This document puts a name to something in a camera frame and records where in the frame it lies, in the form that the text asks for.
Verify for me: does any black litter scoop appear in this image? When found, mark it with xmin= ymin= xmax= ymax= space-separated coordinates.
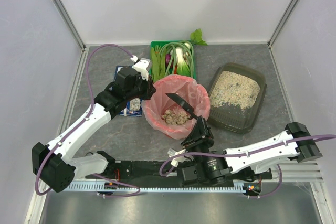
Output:
xmin=166 ymin=93 xmax=198 ymax=120

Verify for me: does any pink plastic bag liner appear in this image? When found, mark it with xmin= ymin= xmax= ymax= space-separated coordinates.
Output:
xmin=142 ymin=74 xmax=211 ymax=140

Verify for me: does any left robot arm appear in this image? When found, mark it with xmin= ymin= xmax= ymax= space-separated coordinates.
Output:
xmin=31 ymin=66 xmax=156 ymax=193

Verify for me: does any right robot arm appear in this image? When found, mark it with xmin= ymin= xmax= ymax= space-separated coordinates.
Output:
xmin=177 ymin=122 xmax=322 ymax=186

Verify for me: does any dark translucent litter box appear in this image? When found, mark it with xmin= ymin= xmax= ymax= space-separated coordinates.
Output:
xmin=208 ymin=62 xmax=267 ymax=134

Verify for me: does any blue Doritos chip bag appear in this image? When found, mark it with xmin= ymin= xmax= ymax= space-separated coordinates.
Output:
xmin=114 ymin=65 xmax=142 ymax=116

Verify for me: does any green lettuce leaf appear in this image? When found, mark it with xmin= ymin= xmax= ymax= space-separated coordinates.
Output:
xmin=151 ymin=47 xmax=165 ymax=82

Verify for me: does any green vegetable tray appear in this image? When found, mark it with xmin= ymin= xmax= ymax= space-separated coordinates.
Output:
xmin=150 ymin=41 xmax=196 ymax=79

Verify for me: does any purple onion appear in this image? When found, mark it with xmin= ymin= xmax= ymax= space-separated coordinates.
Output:
xmin=165 ymin=54 xmax=171 ymax=66

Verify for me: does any white bok choy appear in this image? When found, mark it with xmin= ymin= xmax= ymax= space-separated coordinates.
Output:
xmin=170 ymin=42 xmax=192 ymax=77

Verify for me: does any green long beans bundle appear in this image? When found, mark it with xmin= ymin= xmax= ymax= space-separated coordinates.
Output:
xmin=159 ymin=41 xmax=195 ymax=79

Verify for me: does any green leaf sprig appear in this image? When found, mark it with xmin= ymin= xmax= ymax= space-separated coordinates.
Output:
xmin=190 ymin=28 xmax=207 ymax=45

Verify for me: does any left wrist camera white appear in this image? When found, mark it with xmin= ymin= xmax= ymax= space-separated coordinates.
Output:
xmin=131 ymin=55 xmax=152 ymax=81

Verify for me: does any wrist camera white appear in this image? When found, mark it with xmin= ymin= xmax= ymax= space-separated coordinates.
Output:
xmin=131 ymin=55 xmax=152 ymax=81
xmin=167 ymin=148 xmax=193 ymax=167

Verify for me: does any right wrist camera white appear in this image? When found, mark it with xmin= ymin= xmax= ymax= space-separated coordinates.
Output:
xmin=167 ymin=148 xmax=193 ymax=167

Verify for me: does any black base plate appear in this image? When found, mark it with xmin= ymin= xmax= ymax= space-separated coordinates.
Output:
xmin=86 ymin=159 xmax=272 ymax=188

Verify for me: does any white cable duct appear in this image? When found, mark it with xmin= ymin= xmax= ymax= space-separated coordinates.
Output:
xmin=64 ymin=179 xmax=250 ymax=193

